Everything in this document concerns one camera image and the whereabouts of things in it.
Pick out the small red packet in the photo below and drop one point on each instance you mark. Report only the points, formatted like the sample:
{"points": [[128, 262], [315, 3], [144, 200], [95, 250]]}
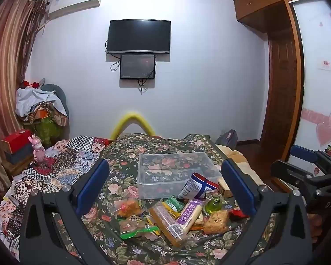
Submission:
{"points": [[237, 213]]}

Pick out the purple label cracker pack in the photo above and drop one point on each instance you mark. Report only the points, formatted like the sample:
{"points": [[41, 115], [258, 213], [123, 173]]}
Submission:
{"points": [[190, 212]]}

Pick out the blue and white snack bag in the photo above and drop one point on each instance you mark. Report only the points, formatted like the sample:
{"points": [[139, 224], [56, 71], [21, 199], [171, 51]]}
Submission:
{"points": [[195, 186]]}

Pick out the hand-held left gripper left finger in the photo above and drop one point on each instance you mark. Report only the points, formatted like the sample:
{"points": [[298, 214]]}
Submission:
{"points": [[92, 185]]}

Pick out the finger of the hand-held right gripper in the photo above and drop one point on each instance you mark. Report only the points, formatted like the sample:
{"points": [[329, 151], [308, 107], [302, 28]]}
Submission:
{"points": [[286, 172], [303, 152]]}

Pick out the pink plush toy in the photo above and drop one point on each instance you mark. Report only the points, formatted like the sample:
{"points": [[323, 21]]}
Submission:
{"points": [[38, 150]]}

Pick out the peanut brittle pack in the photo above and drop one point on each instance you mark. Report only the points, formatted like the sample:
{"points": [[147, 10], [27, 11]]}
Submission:
{"points": [[216, 221]]}

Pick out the yellow foam tube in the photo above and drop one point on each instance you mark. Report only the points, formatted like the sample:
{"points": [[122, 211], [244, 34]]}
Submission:
{"points": [[132, 117]]}

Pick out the patchwork quilt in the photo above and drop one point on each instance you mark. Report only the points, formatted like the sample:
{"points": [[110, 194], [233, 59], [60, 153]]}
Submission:
{"points": [[68, 157]]}

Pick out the tan folded blanket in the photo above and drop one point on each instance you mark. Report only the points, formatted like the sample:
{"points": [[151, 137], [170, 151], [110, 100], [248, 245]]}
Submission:
{"points": [[235, 156]]}

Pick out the clear bag of fried mix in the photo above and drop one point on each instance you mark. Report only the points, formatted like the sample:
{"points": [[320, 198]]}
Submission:
{"points": [[128, 207]]}

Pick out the wooden door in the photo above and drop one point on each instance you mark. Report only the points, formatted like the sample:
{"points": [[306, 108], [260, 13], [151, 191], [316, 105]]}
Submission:
{"points": [[284, 82]]}

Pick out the pile of clothes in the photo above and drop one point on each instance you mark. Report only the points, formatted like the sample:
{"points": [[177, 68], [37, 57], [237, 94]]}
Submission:
{"points": [[41, 107]]}

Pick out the white wall sticker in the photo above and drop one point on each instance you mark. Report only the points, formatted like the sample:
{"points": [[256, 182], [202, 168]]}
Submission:
{"points": [[324, 64]]}

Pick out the grey backpack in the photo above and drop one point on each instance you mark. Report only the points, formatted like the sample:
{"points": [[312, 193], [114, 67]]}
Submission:
{"points": [[227, 139]]}

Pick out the clear bag with green strip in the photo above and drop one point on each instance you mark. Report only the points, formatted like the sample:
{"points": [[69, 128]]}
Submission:
{"points": [[137, 227]]}

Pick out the red box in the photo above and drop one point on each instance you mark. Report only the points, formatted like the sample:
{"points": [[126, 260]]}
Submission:
{"points": [[16, 141]]}

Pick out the long orange cracker sleeve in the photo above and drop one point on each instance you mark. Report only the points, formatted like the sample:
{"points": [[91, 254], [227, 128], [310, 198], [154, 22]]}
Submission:
{"points": [[168, 222]]}

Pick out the small black wall monitor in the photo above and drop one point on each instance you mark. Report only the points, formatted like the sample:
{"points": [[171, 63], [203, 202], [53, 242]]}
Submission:
{"points": [[137, 66]]}

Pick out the wardrobe door with heart decals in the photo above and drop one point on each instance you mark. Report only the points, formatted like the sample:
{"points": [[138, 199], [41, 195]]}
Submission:
{"points": [[320, 93]]}

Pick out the clear plastic storage box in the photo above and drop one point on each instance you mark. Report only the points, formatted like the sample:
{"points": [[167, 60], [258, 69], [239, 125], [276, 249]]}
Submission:
{"points": [[179, 168]]}

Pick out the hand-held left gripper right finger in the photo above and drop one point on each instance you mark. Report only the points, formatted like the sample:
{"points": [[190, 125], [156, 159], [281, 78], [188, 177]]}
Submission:
{"points": [[238, 185]]}

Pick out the wooden overhead cabinet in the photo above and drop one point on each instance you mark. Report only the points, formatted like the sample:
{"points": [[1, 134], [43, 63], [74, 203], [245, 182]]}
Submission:
{"points": [[259, 8]]}

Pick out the striped brown curtain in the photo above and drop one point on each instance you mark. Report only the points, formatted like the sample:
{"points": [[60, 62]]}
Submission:
{"points": [[8, 60]]}

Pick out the dark grey box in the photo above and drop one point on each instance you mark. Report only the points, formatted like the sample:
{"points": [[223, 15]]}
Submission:
{"points": [[19, 156]]}

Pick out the green snack packet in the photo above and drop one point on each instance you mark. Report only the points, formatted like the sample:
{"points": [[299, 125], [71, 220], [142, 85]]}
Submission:
{"points": [[175, 203]]}

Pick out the green jelly cup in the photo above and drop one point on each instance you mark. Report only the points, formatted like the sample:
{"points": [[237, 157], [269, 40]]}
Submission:
{"points": [[213, 206]]}

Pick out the white air conditioner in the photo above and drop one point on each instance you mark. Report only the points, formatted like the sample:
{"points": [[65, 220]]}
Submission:
{"points": [[74, 5]]}

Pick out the black wall television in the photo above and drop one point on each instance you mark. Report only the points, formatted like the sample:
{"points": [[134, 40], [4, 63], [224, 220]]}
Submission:
{"points": [[139, 36]]}

